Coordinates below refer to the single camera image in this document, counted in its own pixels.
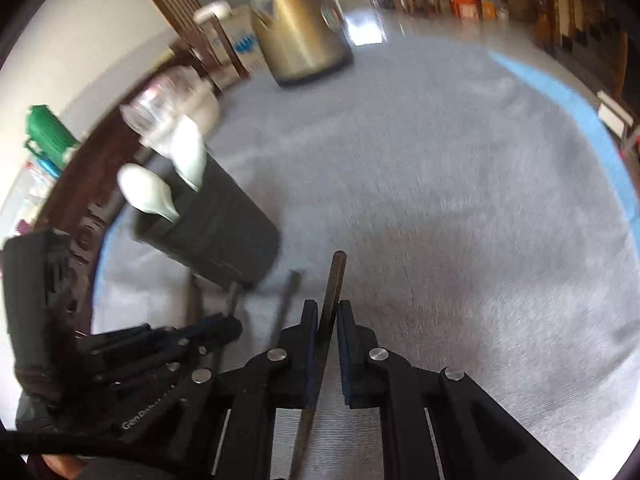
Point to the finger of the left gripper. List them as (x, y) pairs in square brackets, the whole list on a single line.
[(143, 341)]

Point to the orange box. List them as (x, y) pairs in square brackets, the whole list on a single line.
[(466, 10)]

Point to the grey towel table cloth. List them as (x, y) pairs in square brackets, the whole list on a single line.
[(481, 233)]

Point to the light blue under cloth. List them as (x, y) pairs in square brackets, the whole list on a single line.
[(589, 124)]

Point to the white plastic spoon right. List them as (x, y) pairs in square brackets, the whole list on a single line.
[(187, 151)]

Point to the white plastic spoon left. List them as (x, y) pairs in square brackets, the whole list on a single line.
[(146, 191)]

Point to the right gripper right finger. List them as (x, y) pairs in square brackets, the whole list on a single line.
[(372, 376)]

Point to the bronze electric kettle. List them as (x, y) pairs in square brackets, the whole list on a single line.
[(301, 40)]

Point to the dark chopstick pair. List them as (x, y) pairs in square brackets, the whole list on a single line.
[(321, 351)]

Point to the white plastic spoon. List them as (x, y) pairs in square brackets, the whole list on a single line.
[(187, 151), (146, 191)]

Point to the small white step stool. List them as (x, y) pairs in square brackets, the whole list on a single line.
[(613, 115)]

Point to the dark grey utensil holder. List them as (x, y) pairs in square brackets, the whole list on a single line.
[(221, 234)]

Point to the green thermos flask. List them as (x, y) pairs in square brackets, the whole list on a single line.
[(48, 137)]

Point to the brown chopstick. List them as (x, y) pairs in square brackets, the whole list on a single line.
[(194, 301)]

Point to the white bowl with plastic bag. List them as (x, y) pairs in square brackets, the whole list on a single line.
[(161, 106)]

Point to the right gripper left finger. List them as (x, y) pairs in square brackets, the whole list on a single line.
[(285, 370)]

